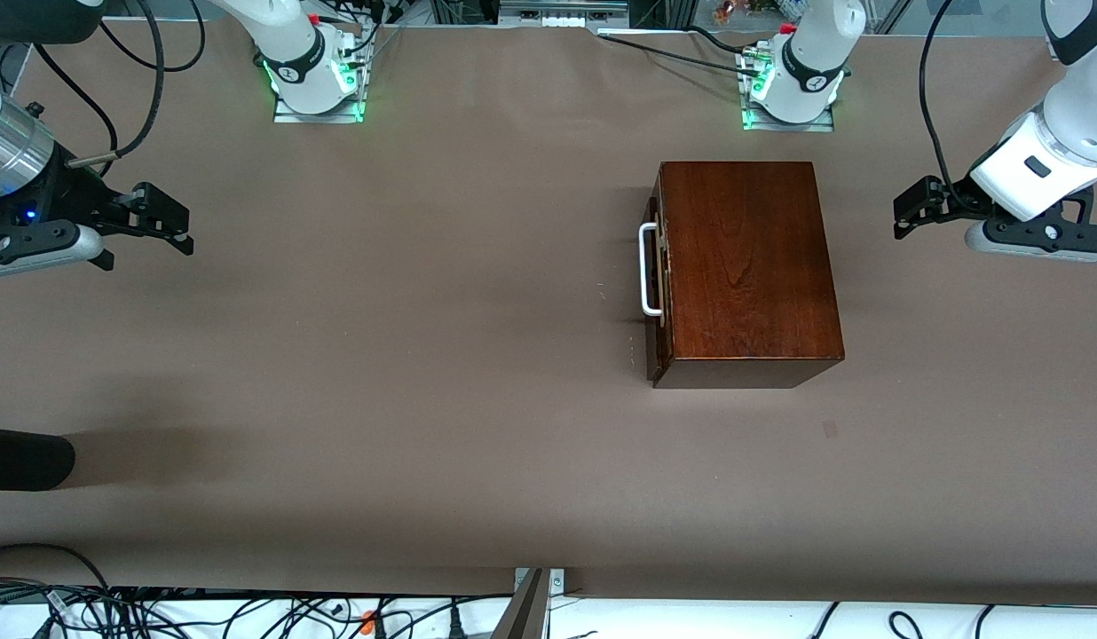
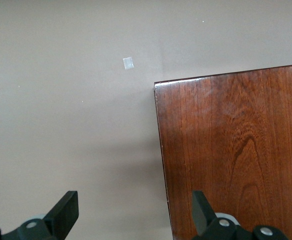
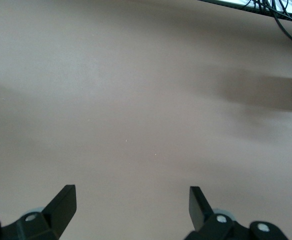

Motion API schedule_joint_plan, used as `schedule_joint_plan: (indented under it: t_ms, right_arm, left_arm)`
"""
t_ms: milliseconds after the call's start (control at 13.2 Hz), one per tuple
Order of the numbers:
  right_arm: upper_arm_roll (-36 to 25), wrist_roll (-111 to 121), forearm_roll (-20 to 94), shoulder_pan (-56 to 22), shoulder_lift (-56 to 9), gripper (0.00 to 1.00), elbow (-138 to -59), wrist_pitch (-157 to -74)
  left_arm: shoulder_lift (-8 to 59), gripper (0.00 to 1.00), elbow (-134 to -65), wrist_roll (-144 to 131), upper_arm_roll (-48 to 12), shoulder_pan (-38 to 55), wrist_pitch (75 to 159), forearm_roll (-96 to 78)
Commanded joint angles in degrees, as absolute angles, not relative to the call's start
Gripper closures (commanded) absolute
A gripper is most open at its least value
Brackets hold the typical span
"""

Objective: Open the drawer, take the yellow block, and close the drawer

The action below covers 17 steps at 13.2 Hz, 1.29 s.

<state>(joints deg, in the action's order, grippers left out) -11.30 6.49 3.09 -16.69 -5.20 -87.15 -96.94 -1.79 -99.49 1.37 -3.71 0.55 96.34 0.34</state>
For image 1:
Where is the wooden drawer with white handle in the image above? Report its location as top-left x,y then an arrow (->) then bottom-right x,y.
638,197 -> 672,383

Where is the dark brown wooden cabinet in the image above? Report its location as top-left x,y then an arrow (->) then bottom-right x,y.
652,161 -> 846,390

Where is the black rounded cylinder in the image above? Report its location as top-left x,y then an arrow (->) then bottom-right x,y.
0,426 -> 76,492

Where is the grey power strip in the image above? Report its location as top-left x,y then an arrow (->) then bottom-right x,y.
498,0 -> 630,28

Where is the dark grey pole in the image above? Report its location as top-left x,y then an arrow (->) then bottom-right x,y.
491,568 -> 549,639

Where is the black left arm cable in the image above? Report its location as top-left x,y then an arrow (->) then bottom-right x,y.
919,0 -> 989,212

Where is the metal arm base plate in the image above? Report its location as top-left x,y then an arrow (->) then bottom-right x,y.
741,102 -> 835,133
273,89 -> 366,125

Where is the looped black cable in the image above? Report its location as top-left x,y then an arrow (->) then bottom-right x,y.
99,0 -> 206,74

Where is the black cable to arm base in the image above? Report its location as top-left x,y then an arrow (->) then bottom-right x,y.
597,34 -> 762,77

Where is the arched black cable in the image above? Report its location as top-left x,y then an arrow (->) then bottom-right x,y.
0,543 -> 112,591

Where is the small metal bracket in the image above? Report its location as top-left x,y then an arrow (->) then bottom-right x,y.
513,568 -> 565,597

